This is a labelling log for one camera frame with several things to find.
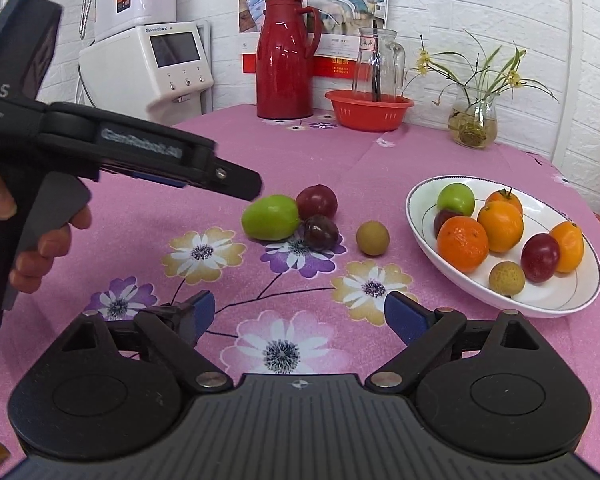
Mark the glass vase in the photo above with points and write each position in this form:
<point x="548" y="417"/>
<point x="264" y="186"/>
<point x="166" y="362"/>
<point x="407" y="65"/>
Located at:
<point x="472" y="127"/>

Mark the glass pitcher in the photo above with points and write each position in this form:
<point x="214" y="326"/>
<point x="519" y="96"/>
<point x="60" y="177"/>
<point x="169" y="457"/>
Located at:
<point x="392" y="60"/>

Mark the orange mandarin with leaf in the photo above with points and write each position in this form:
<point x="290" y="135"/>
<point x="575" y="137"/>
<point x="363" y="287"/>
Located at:
<point x="510" y="199"/>

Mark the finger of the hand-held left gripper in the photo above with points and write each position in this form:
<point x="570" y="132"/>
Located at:
<point x="155" y="177"/>
<point x="230" y="180"/>

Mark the white appliance with screen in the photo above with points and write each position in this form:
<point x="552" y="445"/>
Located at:
<point x="130" y="85"/>

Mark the dark purple plum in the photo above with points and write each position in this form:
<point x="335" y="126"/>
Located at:
<point x="321" y="233"/>
<point x="442" y="221"/>

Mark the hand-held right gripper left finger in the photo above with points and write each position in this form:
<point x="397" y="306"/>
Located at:
<point x="197" y="317"/>

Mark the red plum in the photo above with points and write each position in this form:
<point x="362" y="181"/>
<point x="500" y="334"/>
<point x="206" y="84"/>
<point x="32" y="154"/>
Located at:
<point x="316" y="201"/>
<point x="540" y="257"/>

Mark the green apple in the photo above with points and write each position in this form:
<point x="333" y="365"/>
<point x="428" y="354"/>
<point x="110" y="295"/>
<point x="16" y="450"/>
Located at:
<point x="456" y="199"/>

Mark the green mango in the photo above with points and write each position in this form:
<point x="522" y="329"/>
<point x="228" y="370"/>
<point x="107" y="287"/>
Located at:
<point x="270" y="217"/>

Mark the bumpy orange mandarin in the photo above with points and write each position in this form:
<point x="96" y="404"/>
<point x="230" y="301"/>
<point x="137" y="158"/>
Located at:
<point x="462" y="243"/>

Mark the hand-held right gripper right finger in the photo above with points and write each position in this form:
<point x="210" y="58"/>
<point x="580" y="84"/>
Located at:
<point x="405" y="317"/>

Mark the pink floral tablecloth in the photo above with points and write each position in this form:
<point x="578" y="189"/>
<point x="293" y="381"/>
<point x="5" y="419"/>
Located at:
<point x="330" y="170"/>

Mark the smooth round orange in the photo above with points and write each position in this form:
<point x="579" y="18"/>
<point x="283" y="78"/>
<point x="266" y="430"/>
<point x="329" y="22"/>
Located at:
<point x="500" y="227"/>

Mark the round tan longan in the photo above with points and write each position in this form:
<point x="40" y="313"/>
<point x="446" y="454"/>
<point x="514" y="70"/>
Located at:
<point x="372" y="238"/>
<point x="506" y="278"/>

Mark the red plastic basin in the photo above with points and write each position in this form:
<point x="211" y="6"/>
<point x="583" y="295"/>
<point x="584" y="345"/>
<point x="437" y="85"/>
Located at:
<point x="370" y="112"/>

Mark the white curved pole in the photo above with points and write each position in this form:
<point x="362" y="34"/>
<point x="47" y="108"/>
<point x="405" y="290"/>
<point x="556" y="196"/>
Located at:
<point x="570" y="60"/>

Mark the green plant with yellow flowers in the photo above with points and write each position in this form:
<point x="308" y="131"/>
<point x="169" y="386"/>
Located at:
<point x="422" y="62"/>

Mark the red thermos jug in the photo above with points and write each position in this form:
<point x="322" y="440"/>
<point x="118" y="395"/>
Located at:
<point x="282" y="70"/>

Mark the oval orange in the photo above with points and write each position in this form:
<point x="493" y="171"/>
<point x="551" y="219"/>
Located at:
<point x="569" y="247"/>

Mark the white plate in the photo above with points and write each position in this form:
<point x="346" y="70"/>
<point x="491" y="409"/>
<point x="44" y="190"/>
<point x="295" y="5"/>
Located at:
<point x="555" y="295"/>

